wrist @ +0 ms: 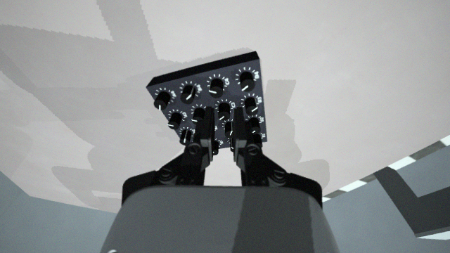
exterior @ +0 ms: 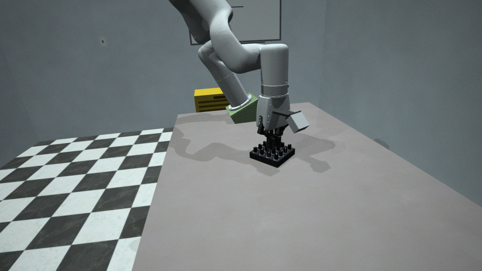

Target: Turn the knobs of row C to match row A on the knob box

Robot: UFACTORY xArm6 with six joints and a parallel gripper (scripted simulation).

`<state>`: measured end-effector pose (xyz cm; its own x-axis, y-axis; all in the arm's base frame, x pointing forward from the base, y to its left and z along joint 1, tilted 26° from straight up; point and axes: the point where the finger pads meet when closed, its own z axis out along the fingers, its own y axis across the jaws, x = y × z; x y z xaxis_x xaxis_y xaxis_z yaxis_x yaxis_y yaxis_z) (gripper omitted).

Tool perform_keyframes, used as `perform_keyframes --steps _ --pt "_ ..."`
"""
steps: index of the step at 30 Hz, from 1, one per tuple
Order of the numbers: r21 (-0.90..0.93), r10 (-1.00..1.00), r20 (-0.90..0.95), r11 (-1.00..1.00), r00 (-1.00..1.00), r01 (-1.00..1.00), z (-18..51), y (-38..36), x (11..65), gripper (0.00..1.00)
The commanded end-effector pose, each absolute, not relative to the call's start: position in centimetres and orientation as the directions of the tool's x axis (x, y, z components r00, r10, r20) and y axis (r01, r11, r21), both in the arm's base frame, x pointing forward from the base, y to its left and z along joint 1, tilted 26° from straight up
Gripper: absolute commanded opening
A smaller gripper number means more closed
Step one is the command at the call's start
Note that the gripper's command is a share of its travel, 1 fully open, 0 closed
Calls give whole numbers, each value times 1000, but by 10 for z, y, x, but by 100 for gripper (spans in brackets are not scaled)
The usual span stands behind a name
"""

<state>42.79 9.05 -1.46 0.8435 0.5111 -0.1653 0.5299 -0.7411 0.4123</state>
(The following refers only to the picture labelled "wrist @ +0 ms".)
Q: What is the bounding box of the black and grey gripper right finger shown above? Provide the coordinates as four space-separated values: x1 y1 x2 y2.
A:
233 107 323 210

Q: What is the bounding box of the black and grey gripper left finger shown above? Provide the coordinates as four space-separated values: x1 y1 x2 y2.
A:
122 106 215 205

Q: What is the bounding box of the dark grey knob box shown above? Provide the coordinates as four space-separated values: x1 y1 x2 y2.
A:
146 51 267 155

